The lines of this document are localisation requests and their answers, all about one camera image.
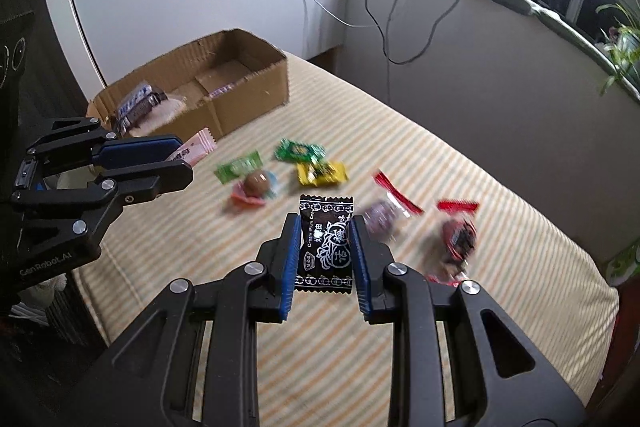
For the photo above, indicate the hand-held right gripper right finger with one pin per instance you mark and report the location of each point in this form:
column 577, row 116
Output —
column 360, row 257

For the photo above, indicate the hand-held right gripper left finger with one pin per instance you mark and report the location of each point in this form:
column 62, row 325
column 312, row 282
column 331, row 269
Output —
column 292, row 257

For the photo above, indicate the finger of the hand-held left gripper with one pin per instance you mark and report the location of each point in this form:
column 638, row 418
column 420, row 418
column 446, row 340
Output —
column 135, row 149
column 150, row 182

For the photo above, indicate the black candy packet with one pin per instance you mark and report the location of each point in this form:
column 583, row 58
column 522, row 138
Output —
column 325, row 247

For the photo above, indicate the purple snack red wrapper ends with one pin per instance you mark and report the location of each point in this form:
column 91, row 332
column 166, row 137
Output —
column 382, row 214

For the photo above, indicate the large chocolate bar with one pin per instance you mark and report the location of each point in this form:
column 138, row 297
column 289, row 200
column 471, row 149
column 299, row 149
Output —
column 140, row 99

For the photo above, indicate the pink candy packet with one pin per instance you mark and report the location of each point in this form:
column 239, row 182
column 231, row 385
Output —
column 197, row 146

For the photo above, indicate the brown ball candy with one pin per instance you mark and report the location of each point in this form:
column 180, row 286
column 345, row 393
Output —
column 255, row 184

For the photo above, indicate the yellow candy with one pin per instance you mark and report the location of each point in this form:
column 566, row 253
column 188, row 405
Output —
column 322, row 173

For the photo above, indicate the light green candy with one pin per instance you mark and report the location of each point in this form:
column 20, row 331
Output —
column 239, row 167

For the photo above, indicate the dark red printed snack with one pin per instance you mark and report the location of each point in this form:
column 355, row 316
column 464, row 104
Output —
column 457, row 237

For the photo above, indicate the dark green candy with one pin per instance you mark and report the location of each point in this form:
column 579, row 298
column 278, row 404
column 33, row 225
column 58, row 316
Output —
column 299, row 150

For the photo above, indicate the brown cardboard box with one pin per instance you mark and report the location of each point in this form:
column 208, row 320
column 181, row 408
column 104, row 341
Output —
column 250, row 102

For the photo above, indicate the green printed bag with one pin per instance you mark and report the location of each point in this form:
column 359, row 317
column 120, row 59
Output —
column 625, row 264

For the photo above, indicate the potted spider plant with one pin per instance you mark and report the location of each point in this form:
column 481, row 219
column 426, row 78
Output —
column 625, row 42

